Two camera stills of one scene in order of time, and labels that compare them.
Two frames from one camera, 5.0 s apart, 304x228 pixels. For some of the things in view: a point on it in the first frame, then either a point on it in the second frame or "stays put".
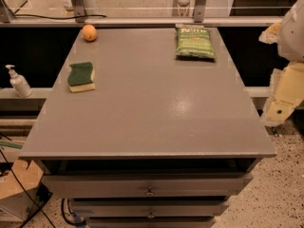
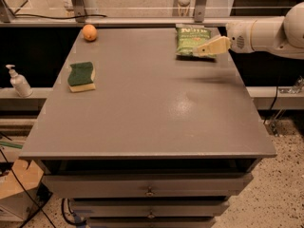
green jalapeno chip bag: (194, 42) stays put
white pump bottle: (19, 83) stays put
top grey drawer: (145, 186) stays put
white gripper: (294, 35) -> (238, 37)
